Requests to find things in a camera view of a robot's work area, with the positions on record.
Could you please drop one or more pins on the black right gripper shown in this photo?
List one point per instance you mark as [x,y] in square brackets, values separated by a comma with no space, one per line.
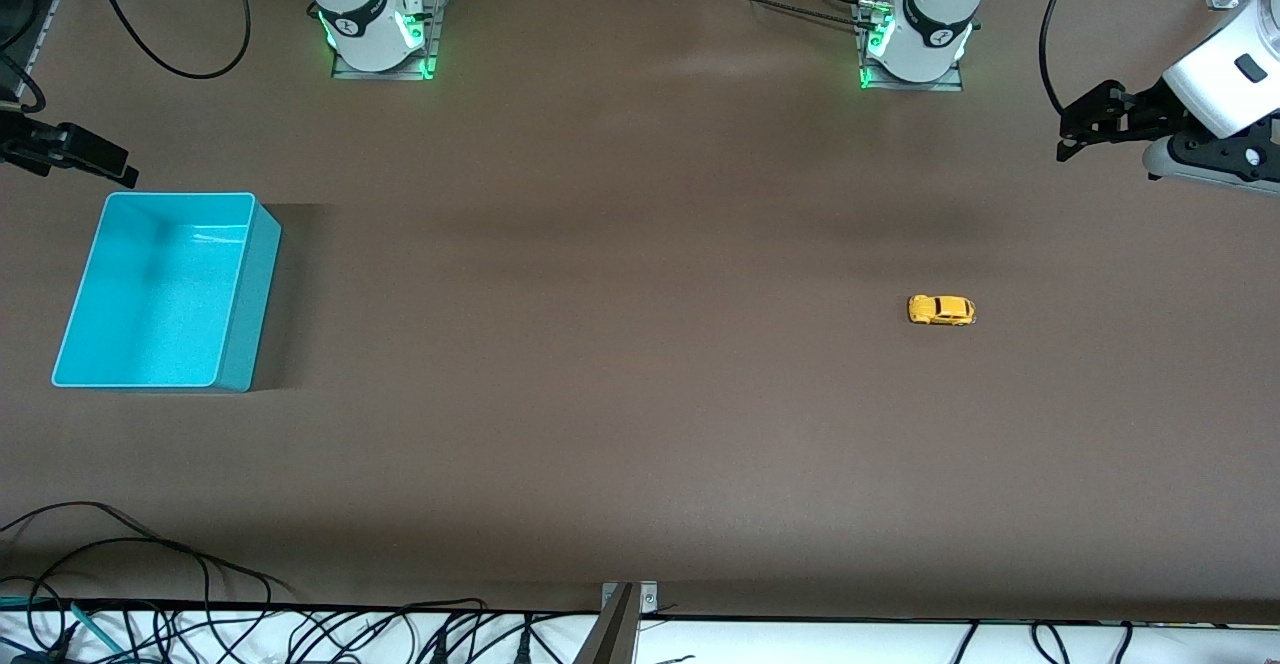
[40,141]

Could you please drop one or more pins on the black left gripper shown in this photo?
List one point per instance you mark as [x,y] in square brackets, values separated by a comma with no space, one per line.
[1150,111]

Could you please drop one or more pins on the yellow beetle toy car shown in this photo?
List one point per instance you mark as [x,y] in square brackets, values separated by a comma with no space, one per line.
[940,310]

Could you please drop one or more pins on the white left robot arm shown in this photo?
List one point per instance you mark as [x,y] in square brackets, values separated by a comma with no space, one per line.
[930,34]

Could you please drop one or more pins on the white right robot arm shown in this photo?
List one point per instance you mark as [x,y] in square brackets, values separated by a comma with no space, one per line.
[360,14]

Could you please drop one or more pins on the turquoise plastic bin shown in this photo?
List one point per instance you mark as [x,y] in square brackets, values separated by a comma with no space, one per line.
[150,294]

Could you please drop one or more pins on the black power plug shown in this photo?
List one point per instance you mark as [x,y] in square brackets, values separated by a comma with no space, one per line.
[523,646]
[437,650]

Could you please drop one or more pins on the angled dark metal bar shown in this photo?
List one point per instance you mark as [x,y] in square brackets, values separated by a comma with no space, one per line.
[610,639]

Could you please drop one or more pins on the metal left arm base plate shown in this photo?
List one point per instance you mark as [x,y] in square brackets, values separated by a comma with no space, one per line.
[950,84]

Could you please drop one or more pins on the small metal bracket plate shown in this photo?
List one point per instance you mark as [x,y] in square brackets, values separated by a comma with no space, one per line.
[648,596]

